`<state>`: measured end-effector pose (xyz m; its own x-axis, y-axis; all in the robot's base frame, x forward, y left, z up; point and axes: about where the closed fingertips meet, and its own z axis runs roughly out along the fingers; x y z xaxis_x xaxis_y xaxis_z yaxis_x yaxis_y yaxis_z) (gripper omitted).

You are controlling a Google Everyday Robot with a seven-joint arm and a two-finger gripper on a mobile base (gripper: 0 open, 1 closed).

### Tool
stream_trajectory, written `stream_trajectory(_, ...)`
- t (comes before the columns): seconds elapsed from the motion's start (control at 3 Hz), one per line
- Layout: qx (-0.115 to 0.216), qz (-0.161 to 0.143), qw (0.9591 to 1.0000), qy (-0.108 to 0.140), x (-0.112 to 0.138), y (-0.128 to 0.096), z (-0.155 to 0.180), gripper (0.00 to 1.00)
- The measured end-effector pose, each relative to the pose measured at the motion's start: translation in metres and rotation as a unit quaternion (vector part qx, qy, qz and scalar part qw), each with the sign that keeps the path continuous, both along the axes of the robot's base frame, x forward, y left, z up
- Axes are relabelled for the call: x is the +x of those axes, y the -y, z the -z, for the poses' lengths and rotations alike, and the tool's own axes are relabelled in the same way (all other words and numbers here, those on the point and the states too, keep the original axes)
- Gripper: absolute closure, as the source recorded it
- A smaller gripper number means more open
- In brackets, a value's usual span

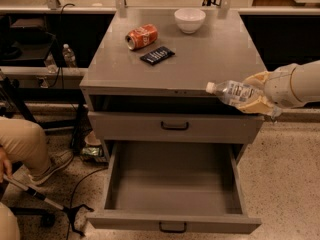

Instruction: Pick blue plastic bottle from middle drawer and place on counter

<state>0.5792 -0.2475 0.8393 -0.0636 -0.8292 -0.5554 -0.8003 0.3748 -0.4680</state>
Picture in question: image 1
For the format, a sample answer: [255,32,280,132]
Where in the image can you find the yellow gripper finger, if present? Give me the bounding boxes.
[238,96,282,116]
[243,71,270,90]

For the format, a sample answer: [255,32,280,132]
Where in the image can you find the clear plastic water bottle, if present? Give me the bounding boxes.
[206,80,263,108]

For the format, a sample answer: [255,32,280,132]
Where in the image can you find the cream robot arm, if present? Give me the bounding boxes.
[238,61,320,118]

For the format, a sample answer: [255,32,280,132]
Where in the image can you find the grey drawer cabinet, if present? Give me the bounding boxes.
[80,8,266,159]

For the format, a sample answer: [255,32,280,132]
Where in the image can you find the open grey lower drawer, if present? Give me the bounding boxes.
[87,141,261,234]

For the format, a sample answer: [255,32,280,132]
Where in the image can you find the closed grey upper drawer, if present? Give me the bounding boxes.
[88,112,263,144]

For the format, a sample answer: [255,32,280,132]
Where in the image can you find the water bottle on shelf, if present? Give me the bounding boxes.
[62,44,77,68]

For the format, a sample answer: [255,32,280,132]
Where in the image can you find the person's hand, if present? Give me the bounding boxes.
[0,147,12,181]

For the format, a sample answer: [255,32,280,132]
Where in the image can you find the white bowl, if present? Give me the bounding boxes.
[174,8,206,34]

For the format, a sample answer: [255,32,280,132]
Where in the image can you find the dark blue snack packet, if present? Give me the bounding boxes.
[140,46,174,65]

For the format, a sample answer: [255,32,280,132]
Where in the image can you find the orange soda can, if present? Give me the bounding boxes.
[125,24,158,50]

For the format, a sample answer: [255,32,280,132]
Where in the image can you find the green packet on floor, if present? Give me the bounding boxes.
[80,146,106,163]

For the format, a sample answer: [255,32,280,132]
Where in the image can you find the small cup on floor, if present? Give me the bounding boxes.
[84,131,101,146]

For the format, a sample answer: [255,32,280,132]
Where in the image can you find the grey sneaker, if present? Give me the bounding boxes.
[29,150,73,186]

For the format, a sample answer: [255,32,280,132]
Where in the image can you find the black grabber stick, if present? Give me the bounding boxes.
[3,175,94,237]

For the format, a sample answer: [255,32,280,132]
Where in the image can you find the person's leg in khaki trousers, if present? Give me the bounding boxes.
[0,117,48,170]

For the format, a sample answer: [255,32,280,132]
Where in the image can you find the black cable on floor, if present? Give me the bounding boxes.
[65,165,109,240]

